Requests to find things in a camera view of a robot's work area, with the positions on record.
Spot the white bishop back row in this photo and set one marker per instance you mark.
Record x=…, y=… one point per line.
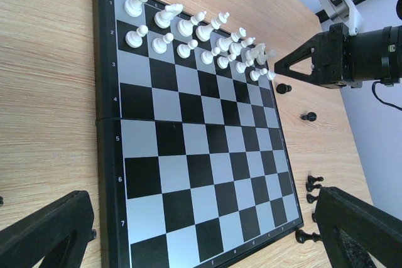
x=185, y=27

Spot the white knight back row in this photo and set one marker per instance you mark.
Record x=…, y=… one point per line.
x=163, y=18

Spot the black and silver chessboard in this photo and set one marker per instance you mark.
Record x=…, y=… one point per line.
x=193, y=165

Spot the black pawn right upper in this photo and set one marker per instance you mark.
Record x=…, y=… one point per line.
x=310, y=187

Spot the white pawn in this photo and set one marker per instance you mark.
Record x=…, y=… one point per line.
x=271, y=75
x=224, y=61
x=184, y=50
x=241, y=66
x=207, y=57
x=159, y=45
x=135, y=38
x=255, y=74

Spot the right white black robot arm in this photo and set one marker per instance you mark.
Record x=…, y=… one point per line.
x=374, y=55

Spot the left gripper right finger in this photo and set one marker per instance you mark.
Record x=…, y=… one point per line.
x=351, y=228

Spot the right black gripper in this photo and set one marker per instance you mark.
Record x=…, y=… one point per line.
x=325, y=51

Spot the white rook back row left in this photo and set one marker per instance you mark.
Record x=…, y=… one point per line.
x=134, y=7

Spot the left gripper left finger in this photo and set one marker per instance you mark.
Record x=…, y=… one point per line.
x=56, y=235

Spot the white bishop right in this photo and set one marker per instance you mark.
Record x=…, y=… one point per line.
x=235, y=48

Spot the black pawn right lower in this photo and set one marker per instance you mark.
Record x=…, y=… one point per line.
x=311, y=198

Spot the white queen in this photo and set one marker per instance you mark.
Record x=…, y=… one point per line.
x=203, y=32

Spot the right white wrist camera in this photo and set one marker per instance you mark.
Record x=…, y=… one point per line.
x=346, y=11

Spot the black piece right tall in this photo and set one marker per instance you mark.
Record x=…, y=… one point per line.
x=311, y=179

